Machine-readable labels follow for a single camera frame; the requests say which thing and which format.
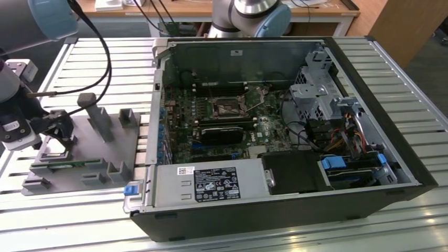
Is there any grey power supply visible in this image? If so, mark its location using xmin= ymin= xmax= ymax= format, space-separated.
xmin=153 ymin=159 xmax=266 ymax=211

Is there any black open PC case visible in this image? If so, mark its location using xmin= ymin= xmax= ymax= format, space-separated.
xmin=122 ymin=36 xmax=440 ymax=243

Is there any wooden desk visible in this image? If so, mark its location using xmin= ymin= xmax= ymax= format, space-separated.
xmin=78 ymin=0 xmax=361 ymax=37

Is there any green RAM stick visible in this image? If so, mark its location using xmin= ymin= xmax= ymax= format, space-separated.
xmin=46 ymin=160 xmax=101 ymax=169

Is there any black plastic shroud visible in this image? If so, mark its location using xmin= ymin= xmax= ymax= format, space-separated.
xmin=260 ymin=151 xmax=332 ymax=195

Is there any silver drive cage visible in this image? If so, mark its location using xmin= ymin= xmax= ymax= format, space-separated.
xmin=289 ymin=51 xmax=365 ymax=121

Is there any blue disk carrier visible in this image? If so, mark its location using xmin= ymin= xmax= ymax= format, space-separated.
xmin=320 ymin=154 xmax=374 ymax=184

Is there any plain white box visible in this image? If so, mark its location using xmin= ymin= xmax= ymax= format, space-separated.
xmin=94 ymin=0 xmax=124 ymax=12

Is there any wooden cabinet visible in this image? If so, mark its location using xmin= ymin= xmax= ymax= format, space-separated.
xmin=345 ymin=0 xmax=448 ymax=69

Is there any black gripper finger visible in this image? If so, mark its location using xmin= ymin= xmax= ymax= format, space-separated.
xmin=52 ymin=118 xmax=77 ymax=152
xmin=33 ymin=119 xmax=65 ymax=154

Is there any coloured wire bundle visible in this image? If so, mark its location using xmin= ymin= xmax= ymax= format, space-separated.
xmin=324 ymin=111 xmax=370 ymax=154

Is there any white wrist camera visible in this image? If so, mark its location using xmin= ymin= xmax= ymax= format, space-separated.
xmin=0 ymin=112 xmax=44 ymax=151
xmin=5 ymin=59 xmax=38 ymax=79

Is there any green motherboard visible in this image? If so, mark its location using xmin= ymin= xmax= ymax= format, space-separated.
xmin=161 ymin=82 xmax=290 ymax=165

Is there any grey parts rack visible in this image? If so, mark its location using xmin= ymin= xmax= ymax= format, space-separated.
xmin=20 ymin=92 xmax=142 ymax=196

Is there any silver chipset heatsink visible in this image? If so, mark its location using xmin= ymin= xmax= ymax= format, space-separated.
xmin=246 ymin=145 xmax=268 ymax=159

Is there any CPU socket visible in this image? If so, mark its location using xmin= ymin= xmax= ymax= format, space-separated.
xmin=208 ymin=97 xmax=248 ymax=118

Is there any black graphics card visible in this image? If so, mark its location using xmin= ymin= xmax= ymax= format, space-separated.
xmin=197 ymin=125 xmax=244 ymax=145

